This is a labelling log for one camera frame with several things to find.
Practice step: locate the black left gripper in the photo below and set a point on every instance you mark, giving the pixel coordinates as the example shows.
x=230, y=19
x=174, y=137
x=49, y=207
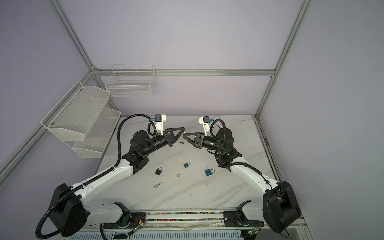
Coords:
x=169, y=137

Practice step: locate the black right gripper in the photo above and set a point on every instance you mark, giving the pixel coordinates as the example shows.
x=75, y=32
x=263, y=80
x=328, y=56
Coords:
x=196, y=142

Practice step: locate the large blue padlock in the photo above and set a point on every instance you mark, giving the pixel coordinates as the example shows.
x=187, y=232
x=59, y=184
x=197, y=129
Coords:
x=209, y=172

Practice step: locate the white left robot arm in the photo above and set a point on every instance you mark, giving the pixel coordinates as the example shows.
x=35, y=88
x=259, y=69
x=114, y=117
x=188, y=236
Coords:
x=71, y=209

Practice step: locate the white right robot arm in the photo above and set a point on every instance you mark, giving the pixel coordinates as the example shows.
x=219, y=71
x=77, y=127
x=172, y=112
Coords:
x=279, y=208

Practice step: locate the black padlock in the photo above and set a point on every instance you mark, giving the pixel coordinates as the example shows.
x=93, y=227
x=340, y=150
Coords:
x=159, y=171

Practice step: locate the white mesh two-tier shelf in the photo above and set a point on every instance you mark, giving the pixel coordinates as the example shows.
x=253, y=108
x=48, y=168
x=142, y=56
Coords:
x=83, y=121

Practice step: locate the white ventilated cover strip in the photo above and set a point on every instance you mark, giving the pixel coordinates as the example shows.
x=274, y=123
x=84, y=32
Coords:
x=176, y=235

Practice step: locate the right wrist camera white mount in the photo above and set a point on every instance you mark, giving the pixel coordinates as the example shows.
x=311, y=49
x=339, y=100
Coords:
x=206, y=122

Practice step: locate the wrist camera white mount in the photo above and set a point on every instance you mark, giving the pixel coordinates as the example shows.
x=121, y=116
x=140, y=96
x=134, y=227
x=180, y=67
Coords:
x=206, y=122
x=157, y=124

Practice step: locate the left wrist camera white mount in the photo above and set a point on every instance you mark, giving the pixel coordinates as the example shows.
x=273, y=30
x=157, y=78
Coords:
x=157, y=124

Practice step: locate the aluminium table edge rail right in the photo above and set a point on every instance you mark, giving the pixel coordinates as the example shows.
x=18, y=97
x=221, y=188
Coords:
x=268, y=150

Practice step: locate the white wire basket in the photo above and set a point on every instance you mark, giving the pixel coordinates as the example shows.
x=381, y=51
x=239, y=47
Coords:
x=131, y=81

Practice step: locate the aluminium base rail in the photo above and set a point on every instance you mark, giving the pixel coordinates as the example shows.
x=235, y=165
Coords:
x=189, y=220

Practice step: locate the aluminium frame horizontal back bar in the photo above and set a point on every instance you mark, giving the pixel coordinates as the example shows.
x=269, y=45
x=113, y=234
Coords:
x=164, y=72

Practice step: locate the aluminium frame post back left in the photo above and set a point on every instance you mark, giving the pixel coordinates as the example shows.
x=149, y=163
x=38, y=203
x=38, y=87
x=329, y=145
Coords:
x=65, y=22

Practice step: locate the aluminium frame post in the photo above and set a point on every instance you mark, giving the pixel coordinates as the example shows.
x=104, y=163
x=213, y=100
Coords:
x=303, y=11
x=65, y=22

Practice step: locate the aluminium frame post back right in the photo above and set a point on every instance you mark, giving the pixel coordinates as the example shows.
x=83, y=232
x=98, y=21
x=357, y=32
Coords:
x=303, y=11

